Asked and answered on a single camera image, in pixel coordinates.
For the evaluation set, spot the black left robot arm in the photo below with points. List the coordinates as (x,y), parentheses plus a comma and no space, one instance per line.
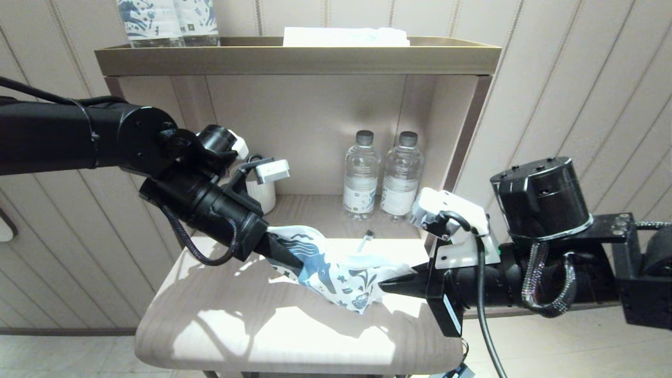
(52,142)

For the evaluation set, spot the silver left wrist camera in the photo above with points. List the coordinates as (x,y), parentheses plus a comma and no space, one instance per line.
(273,170)

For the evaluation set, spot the black blue plastic part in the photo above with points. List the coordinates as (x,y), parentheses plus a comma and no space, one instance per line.
(457,371)

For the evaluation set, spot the clear water bottle black cap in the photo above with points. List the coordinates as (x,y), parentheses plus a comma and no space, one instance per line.
(400,178)
(360,178)

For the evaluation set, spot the beige wooden shelf cabinet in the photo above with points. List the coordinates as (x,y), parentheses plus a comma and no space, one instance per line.
(315,115)

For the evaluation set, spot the blue patterned plastic bag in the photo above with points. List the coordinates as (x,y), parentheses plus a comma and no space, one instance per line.
(336,278)

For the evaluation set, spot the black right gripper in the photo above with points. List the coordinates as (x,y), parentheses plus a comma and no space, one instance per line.
(443,310)

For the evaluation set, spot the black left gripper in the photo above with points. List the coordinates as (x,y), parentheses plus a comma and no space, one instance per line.
(252,236)

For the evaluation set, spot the white ribbed ceramic mug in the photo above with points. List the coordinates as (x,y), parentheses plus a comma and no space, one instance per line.
(265,197)

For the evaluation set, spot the white blue tissue pack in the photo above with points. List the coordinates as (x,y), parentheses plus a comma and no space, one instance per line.
(341,37)

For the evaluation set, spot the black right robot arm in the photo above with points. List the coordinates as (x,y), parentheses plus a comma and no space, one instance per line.
(541,199)

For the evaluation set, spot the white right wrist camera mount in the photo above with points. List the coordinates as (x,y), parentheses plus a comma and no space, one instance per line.
(451,205)

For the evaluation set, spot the white toothbrush with dark head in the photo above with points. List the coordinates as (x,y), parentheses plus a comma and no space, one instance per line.
(367,237)

